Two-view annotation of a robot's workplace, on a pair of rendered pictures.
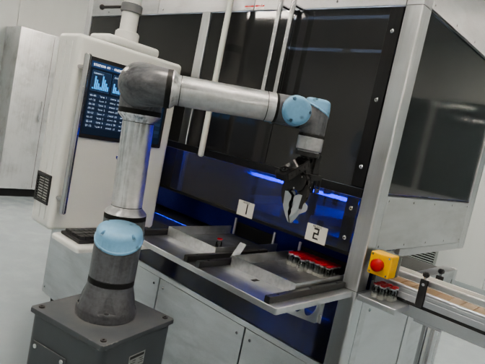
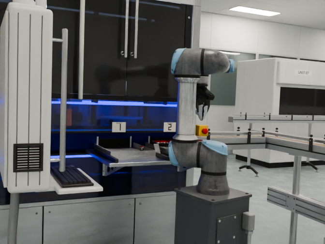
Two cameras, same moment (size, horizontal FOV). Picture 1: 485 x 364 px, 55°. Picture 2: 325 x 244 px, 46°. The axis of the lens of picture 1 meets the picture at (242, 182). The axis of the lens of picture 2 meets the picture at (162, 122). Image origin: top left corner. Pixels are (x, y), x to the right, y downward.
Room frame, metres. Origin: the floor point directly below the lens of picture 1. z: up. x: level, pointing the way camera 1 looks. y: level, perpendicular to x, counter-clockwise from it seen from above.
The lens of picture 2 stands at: (0.72, 1.95, 1.22)
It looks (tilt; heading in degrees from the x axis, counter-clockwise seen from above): 4 degrees down; 293
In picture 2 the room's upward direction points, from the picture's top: 2 degrees clockwise
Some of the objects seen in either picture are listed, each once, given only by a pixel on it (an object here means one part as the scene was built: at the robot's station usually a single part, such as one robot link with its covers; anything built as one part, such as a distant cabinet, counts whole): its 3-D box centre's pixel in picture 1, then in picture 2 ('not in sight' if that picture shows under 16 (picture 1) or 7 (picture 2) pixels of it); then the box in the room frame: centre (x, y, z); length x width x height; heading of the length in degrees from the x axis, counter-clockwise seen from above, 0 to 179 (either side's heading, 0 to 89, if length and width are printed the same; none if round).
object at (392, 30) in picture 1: (369, 131); (186, 68); (1.54, -0.37, 1.40); 0.04 x 0.01 x 0.80; 48
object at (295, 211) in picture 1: (300, 208); (202, 112); (1.37, -0.18, 1.13); 0.06 x 0.03 x 0.09; 138
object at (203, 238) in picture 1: (223, 239); (123, 149); (1.77, 0.03, 0.90); 0.34 x 0.26 x 0.04; 138
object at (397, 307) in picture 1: (385, 301); not in sight; (1.49, -0.53, 0.87); 0.14 x 0.13 x 0.02; 138
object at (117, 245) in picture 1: (117, 249); (213, 155); (1.17, 0.28, 0.96); 0.13 x 0.12 x 0.14; 10
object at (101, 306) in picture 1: (108, 294); (213, 180); (1.16, 0.28, 0.84); 0.15 x 0.15 x 0.10
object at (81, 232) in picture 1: (116, 234); (68, 175); (1.83, 0.45, 0.82); 0.40 x 0.14 x 0.02; 139
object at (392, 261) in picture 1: (384, 263); (200, 130); (1.46, -0.49, 0.99); 0.08 x 0.07 x 0.07; 138
